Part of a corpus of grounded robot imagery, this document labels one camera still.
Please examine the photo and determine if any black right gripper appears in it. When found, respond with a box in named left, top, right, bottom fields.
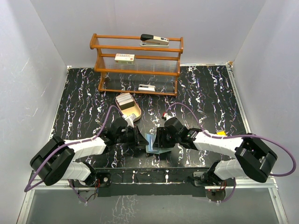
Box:
left=153, top=127, right=180, bottom=148

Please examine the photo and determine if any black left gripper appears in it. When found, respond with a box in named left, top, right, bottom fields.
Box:
left=115, top=125, right=149, bottom=147

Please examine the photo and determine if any mint green card holder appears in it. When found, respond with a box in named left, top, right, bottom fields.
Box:
left=145, top=133, right=173, bottom=154

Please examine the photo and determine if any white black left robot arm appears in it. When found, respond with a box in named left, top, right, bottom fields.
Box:
left=29, top=118, right=149, bottom=186

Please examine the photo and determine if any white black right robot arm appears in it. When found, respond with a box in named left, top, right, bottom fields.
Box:
left=152, top=117, right=278, bottom=185

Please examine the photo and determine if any beige oval card tray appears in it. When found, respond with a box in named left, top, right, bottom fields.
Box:
left=115, top=100, right=142, bottom=122

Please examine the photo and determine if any stack of credit cards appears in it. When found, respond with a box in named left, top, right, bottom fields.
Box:
left=116, top=93, right=135, bottom=110

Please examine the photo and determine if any black front base bar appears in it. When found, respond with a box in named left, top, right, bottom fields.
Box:
left=97, top=168, right=207, bottom=197

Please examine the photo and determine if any wooden three-tier shelf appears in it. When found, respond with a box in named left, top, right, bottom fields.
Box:
left=90, top=34, right=184, bottom=96

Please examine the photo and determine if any white red staples box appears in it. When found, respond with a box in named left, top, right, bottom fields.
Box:
left=114, top=54, right=135, bottom=64

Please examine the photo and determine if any black grey stapler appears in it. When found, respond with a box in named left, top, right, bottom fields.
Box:
left=140, top=34, right=169, bottom=47

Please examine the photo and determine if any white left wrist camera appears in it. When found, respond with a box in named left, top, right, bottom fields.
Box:
left=125, top=113, right=136, bottom=127

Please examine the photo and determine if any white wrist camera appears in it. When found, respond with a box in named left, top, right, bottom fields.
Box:
left=125, top=113, right=136, bottom=127
left=162, top=112, right=171, bottom=121

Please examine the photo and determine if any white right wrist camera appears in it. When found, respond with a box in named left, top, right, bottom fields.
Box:
left=162, top=112, right=171, bottom=121

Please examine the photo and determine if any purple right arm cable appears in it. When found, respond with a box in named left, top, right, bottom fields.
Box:
left=163, top=102, right=297, bottom=177

